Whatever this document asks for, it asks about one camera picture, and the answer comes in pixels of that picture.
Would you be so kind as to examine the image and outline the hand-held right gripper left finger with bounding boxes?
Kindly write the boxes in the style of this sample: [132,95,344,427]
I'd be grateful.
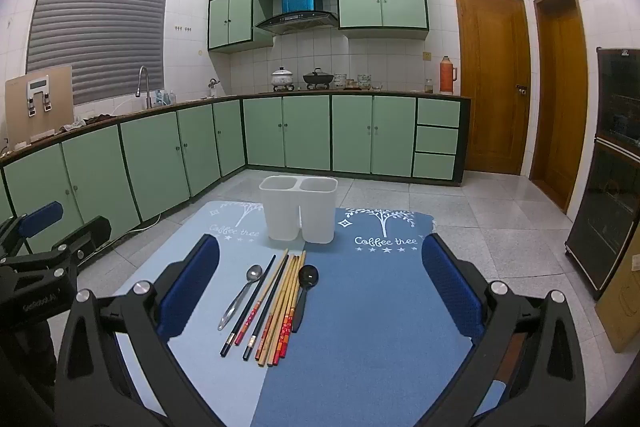
[52,234,221,427]

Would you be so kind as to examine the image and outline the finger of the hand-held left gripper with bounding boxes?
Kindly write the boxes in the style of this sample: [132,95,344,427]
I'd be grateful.
[20,215,113,275]
[0,201,65,258]

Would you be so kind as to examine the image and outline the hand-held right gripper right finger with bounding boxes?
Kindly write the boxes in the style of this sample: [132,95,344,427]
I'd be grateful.
[421,233,588,427]

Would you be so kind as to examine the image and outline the black chopstick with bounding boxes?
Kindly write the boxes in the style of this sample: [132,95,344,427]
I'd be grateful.
[220,255,277,357]
[242,253,292,362]

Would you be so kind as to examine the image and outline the metal spoon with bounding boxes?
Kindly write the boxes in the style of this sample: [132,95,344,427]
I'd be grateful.
[217,264,264,332]

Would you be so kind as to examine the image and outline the wooden chopstick red end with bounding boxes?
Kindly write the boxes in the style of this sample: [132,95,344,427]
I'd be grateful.
[234,248,291,347]
[280,250,307,358]
[256,254,296,365]

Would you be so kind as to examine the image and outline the plain wooden chopstick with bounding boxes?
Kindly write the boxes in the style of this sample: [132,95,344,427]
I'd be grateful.
[268,254,302,367]
[262,254,299,366]

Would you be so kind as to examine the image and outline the white plastic utensil holder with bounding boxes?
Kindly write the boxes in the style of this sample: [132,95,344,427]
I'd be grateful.
[259,175,339,244]

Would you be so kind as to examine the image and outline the black plastic spoon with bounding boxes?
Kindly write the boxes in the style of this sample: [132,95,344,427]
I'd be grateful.
[291,265,320,334]

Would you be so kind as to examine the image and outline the blue printed table mat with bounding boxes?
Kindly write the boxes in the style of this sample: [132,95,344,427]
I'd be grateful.
[114,201,508,427]

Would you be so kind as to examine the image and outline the dark cloth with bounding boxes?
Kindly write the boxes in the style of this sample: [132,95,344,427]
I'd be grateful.
[60,113,118,132]

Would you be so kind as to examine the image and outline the cardboard board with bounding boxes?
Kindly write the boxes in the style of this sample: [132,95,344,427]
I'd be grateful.
[5,64,76,146]

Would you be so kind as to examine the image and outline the white device on cardboard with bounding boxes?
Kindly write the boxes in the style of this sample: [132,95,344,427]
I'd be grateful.
[26,77,54,118]

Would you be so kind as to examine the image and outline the steel kitchen faucet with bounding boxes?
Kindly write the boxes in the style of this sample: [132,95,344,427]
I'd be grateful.
[136,66,154,110]

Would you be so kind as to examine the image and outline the cardboard box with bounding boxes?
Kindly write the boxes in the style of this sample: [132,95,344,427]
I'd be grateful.
[595,234,640,354]

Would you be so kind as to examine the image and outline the green lower kitchen cabinets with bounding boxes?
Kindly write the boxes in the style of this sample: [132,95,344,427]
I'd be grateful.
[0,93,472,258]

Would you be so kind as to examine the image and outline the black glass-door cabinet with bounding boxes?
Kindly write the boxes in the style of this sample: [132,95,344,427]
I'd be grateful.
[565,47,640,300]

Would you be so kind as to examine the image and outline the grey window blind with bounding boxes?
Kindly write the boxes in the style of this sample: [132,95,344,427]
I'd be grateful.
[26,0,172,105]

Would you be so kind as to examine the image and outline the wooden door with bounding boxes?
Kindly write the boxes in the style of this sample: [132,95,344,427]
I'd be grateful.
[454,0,532,176]
[530,0,590,214]

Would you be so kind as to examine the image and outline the orange thermos flask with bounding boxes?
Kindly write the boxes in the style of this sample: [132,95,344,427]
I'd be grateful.
[439,55,454,95]

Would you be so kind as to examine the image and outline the white cooking pot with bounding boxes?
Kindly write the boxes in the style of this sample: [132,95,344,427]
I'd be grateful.
[270,67,294,92]

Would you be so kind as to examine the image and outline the black wok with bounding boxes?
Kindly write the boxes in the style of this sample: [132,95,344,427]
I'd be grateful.
[302,67,335,90]

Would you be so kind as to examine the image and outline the black range hood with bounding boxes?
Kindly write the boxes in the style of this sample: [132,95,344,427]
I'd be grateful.
[255,9,340,36]

